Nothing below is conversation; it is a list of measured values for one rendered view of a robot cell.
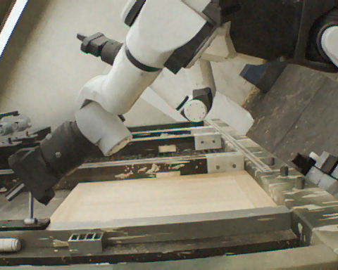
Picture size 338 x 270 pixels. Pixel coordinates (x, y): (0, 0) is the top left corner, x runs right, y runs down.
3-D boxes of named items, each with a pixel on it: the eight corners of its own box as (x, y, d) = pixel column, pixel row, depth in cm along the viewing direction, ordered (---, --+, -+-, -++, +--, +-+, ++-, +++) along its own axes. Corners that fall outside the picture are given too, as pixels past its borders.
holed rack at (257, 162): (273, 172, 106) (273, 171, 106) (263, 174, 106) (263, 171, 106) (208, 119, 268) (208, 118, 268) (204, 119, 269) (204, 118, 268)
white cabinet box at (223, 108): (254, 121, 495) (124, 36, 479) (229, 155, 514) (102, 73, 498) (248, 112, 553) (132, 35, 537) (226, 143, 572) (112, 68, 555)
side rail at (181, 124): (204, 136, 263) (203, 120, 261) (50, 149, 267) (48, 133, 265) (203, 134, 271) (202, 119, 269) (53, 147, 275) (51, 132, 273)
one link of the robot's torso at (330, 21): (337, 29, 105) (302, 20, 104) (358, 23, 91) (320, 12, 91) (330, 70, 107) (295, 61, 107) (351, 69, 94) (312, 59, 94)
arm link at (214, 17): (234, 14, 48) (237, 2, 68) (158, -44, 47) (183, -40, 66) (184, 76, 54) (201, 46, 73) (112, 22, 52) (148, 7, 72)
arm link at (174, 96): (154, 86, 137) (194, 119, 140) (148, 95, 128) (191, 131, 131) (172, 65, 132) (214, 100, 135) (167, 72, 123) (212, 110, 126)
